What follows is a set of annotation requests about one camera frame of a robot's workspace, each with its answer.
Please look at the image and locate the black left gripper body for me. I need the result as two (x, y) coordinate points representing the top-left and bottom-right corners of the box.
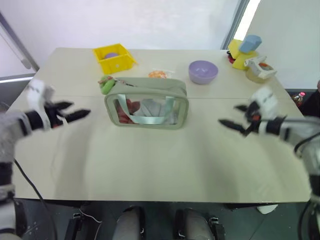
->
(44, 101), (68, 129)

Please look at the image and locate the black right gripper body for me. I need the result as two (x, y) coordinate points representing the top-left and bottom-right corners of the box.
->
(245, 100), (263, 134)

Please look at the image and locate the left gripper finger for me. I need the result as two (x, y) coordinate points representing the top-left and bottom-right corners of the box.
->
(64, 108), (92, 124)
(54, 100), (75, 112)

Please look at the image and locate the dark red cloth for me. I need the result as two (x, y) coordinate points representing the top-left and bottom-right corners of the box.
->
(117, 98), (141, 125)

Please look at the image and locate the clear green toiletry pouch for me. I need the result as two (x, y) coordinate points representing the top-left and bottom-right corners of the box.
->
(103, 76), (190, 132)

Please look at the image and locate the green plush zipper charm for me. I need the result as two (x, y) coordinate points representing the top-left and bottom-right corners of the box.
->
(97, 74), (116, 95)

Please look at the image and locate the white container with food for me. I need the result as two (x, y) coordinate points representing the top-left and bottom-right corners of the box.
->
(243, 55), (278, 80)

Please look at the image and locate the yellow box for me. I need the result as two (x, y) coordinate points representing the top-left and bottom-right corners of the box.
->
(227, 39), (259, 71)

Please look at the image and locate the red capped drink bottle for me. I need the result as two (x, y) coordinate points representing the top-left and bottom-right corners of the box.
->
(290, 91), (307, 109)

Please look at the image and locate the purple plastic bowl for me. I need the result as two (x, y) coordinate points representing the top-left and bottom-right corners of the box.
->
(188, 59), (219, 85)

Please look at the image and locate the dark figure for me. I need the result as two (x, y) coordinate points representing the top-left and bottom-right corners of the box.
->
(301, 79), (320, 118)

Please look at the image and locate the yellow plastic bin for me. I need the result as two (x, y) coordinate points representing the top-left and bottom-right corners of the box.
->
(92, 42), (138, 75)

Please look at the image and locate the blue sponge block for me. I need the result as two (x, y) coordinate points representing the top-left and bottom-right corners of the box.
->
(238, 34), (263, 54)

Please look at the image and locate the dark window pillar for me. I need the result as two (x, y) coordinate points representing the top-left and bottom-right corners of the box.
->
(219, 0), (251, 51)

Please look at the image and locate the white object under table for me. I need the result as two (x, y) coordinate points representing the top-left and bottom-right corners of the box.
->
(256, 204), (279, 214)

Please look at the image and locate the orange snack packet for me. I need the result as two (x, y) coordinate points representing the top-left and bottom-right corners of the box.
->
(147, 69), (176, 80)

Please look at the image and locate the grey rounded robot knee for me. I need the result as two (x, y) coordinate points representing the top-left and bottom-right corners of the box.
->
(115, 205), (146, 240)
(174, 208), (216, 240)

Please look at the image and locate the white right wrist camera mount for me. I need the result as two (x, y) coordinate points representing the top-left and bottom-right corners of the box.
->
(249, 86), (280, 119)

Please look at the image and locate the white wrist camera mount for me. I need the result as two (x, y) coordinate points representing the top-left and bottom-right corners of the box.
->
(249, 86), (280, 119)
(25, 79), (55, 131)

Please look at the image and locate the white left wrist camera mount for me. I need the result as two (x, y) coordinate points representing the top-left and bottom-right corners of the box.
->
(25, 79), (55, 131)

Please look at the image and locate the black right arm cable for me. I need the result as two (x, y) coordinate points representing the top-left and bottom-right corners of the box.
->
(261, 116), (320, 159)

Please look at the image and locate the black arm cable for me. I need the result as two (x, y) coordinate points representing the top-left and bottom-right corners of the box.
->
(13, 159), (58, 240)
(261, 116), (320, 159)

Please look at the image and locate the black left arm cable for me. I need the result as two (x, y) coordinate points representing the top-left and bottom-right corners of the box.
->
(13, 159), (58, 240)

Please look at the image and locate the grey window frame bar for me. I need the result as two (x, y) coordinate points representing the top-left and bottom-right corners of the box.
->
(0, 11), (40, 74)

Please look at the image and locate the thin white cable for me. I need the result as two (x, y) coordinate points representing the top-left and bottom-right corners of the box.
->
(79, 206), (104, 240)

